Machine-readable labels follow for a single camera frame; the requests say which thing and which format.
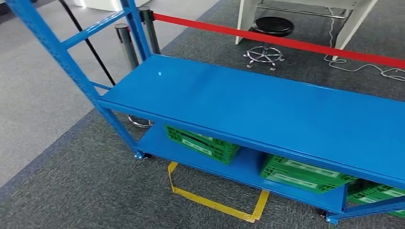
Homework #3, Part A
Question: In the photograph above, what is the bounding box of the blue metal shelf rack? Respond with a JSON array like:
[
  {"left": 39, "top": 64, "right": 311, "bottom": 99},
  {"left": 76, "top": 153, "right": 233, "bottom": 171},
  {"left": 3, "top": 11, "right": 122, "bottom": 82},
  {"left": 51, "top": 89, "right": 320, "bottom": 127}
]
[{"left": 5, "top": 0, "right": 405, "bottom": 226}]

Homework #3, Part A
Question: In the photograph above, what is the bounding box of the red barrier belt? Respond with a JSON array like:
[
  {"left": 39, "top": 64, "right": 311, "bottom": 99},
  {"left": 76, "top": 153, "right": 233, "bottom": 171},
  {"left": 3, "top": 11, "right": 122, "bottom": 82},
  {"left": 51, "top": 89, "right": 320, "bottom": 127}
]
[{"left": 152, "top": 12, "right": 405, "bottom": 70}]

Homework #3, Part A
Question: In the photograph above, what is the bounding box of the black round stool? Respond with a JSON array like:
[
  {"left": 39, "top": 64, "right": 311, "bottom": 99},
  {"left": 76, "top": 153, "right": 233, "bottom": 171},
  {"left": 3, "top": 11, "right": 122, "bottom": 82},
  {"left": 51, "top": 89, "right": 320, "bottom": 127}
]
[{"left": 243, "top": 16, "right": 295, "bottom": 72}]

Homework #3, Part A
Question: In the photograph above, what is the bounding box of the black slanted pole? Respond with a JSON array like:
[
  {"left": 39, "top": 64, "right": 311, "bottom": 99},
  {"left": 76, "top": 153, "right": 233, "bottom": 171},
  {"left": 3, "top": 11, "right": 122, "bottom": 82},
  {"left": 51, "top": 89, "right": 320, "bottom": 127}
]
[{"left": 58, "top": 0, "right": 117, "bottom": 86}]

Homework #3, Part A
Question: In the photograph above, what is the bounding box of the white panel with light strips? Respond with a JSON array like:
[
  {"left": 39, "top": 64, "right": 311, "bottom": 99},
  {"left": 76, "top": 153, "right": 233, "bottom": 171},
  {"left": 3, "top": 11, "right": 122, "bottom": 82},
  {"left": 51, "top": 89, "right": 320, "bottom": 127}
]
[{"left": 73, "top": 0, "right": 151, "bottom": 12}]

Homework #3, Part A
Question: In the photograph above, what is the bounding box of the white desk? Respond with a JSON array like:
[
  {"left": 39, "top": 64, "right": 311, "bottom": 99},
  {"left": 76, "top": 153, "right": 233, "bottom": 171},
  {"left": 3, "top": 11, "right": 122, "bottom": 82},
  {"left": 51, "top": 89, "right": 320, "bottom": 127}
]
[{"left": 234, "top": 0, "right": 379, "bottom": 61}]

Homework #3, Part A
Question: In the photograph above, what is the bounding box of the tall open green plastic crate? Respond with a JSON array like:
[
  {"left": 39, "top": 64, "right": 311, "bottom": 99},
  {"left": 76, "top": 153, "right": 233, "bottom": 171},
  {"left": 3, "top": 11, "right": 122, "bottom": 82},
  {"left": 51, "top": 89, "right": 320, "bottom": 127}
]
[{"left": 346, "top": 178, "right": 405, "bottom": 219}]

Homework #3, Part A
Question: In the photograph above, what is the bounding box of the dark metal stanchion post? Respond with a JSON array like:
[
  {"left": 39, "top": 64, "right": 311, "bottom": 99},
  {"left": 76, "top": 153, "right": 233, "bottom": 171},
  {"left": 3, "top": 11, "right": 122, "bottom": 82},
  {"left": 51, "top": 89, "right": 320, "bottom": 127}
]
[
  {"left": 138, "top": 6, "right": 161, "bottom": 56},
  {"left": 114, "top": 23, "right": 155, "bottom": 129}
]

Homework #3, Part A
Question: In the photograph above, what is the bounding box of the thin white cable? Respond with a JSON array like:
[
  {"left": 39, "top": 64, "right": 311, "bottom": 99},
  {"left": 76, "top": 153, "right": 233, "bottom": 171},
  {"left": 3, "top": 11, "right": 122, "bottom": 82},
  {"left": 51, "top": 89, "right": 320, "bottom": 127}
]
[{"left": 323, "top": 7, "right": 405, "bottom": 82}]

